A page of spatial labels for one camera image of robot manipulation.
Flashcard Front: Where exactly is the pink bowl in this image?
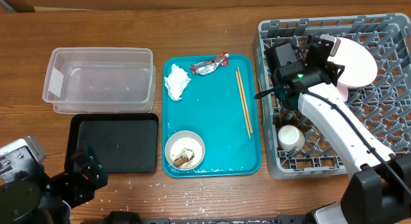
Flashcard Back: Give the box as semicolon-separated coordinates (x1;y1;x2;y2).
337;83;349;102

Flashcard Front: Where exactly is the white round plate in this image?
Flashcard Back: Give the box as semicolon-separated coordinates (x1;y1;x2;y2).
328;38;378;88

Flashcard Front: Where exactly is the beige cup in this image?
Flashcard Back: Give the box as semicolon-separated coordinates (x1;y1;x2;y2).
277;125;305;151

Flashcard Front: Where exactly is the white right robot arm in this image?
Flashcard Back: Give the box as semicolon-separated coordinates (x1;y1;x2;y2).
264;34;410;223

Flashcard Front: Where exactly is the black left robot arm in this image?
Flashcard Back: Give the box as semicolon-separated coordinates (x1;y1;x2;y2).
1;136;108;223

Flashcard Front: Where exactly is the grey dishwasher rack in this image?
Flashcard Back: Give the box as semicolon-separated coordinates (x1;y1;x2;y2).
254;13;410;179

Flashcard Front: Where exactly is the wooden chopstick right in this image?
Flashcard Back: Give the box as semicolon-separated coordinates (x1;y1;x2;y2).
237;67;254;136

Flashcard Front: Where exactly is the wooden chopstick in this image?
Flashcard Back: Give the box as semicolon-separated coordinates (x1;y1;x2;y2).
237;67;254;136
236;71;251;139

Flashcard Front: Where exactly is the wooden chopstick left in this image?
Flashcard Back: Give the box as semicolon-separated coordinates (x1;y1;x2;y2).
236;71;251;139

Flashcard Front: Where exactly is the black tray bin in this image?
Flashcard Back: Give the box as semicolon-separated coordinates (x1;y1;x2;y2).
64;113;159;173

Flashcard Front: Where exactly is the teal serving tray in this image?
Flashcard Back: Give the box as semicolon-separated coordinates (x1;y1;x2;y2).
162;54;262;178

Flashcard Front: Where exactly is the red silver snack wrapper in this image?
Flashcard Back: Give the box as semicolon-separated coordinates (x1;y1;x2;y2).
190;52;229;76

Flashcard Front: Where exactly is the clear plastic bin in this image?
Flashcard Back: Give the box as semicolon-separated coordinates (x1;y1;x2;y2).
42;47;155;114

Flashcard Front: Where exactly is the grey bowl with food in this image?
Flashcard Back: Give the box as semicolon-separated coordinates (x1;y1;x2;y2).
164;130;206;171

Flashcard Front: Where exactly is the crumpled white napkin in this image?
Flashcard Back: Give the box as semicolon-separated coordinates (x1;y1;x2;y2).
164;64;191;101

